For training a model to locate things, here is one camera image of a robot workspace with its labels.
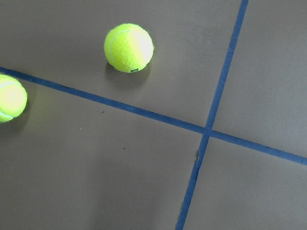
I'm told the yellow Wilson tennis ball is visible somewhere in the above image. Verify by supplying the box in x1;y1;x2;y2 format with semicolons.
104;23;154;73

